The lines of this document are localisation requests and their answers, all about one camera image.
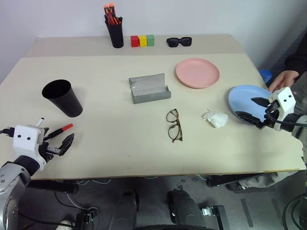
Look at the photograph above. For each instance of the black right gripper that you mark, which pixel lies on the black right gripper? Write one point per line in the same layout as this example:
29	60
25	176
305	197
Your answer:
271	112

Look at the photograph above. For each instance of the black pen holder cup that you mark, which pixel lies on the black pen holder cup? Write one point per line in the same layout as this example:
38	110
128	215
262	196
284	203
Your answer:
116	36

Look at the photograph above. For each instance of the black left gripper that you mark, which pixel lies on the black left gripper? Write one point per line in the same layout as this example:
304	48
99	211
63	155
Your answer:
46	151

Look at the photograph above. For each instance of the person's dark-sleeved forearm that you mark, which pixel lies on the person's dark-sleeved forearm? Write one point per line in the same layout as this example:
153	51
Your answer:
297	62

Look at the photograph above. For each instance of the black table frame bar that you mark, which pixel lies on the black table frame bar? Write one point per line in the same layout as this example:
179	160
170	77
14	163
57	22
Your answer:
230	180
55	186

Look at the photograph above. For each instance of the red block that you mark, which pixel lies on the red block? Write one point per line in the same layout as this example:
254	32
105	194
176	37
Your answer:
134	42

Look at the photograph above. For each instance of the dark rounded shape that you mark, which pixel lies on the dark rounded shape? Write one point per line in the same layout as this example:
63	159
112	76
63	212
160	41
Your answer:
126	210
184	210

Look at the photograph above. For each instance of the blue round object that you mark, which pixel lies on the blue round object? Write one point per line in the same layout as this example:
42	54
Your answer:
265	75

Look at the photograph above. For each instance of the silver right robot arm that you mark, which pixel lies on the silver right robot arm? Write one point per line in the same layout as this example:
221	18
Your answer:
299	131

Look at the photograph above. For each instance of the black plastic cup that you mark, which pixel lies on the black plastic cup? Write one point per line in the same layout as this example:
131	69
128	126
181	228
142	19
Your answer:
68	103

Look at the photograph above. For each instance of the green block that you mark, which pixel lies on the green block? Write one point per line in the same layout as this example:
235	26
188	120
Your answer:
150	40

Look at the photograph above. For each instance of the yellow block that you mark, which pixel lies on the yellow block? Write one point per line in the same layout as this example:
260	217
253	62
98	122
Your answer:
143	41

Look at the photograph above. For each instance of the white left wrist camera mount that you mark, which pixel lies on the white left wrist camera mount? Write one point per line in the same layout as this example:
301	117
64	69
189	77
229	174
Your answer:
25	139

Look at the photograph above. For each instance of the black metal caster bracket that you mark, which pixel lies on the black metal caster bracket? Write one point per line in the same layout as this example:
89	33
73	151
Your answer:
216	214
86	216

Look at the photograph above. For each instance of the white tissue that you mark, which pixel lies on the white tissue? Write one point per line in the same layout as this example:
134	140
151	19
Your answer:
217	119

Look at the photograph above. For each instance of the light blue plate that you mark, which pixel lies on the light blue plate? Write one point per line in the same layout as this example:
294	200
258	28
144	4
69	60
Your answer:
242	95

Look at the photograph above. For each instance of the black sunglasses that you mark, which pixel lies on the black sunglasses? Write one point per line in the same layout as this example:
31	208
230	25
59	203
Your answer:
178	42

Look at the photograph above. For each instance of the tortoiseshell eyeglasses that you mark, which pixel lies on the tortoiseshell eyeglasses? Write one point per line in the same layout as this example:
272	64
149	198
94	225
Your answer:
178	123

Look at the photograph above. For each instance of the pink plate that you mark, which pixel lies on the pink plate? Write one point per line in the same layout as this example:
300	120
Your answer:
196	73

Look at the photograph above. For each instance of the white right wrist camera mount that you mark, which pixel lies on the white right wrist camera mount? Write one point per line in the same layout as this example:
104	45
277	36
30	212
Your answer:
285	98

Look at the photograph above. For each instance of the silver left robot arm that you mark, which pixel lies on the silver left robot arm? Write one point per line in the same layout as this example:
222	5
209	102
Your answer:
9	175

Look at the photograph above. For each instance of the grey glasses case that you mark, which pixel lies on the grey glasses case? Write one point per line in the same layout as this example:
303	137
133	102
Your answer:
149	92

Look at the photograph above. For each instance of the black pen with red cap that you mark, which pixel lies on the black pen with red cap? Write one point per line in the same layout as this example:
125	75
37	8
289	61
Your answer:
58	131

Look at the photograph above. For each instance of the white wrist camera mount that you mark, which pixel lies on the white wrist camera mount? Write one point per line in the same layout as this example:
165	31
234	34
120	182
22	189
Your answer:
285	98
25	139

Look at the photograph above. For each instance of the person's bare hand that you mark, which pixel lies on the person's bare hand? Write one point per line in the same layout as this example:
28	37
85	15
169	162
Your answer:
283	80

